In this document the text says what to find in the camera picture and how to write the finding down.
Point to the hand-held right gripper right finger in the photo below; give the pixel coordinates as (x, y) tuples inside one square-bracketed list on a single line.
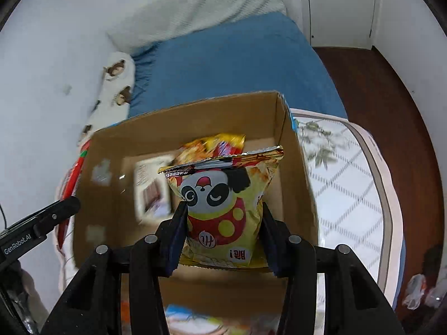
[(271, 244)]

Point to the grey white pillow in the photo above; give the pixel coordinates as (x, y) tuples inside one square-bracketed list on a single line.
[(195, 10)]

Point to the yellow and red snack packet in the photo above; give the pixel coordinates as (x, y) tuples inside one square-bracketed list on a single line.
[(216, 144)]

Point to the blue bed sheet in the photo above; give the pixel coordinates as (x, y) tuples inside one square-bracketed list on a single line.
[(237, 62)]

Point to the white wardrobe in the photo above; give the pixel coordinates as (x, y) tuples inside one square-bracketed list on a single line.
[(340, 7)]

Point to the white plastic bag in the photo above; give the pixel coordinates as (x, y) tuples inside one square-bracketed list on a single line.
[(415, 291)]

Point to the white bear print pillow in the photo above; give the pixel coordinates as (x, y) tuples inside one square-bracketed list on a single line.
[(117, 80)]

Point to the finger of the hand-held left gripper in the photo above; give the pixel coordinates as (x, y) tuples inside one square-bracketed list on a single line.
[(57, 213)]

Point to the yellow panda print snack packet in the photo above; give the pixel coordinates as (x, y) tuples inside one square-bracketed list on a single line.
[(223, 209)]

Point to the pale blue snack packet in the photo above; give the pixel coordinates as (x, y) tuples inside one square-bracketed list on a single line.
[(223, 322)]

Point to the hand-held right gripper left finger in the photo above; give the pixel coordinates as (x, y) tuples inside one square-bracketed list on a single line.
[(176, 240)]

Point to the white wall socket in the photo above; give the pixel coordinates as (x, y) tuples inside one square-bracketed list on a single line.
[(67, 89)]

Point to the white snack packet brown picture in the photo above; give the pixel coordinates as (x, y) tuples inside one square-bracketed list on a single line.
[(150, 188)]

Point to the brown cardboard box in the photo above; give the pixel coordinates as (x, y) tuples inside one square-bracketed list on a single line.
[(209, 118)]

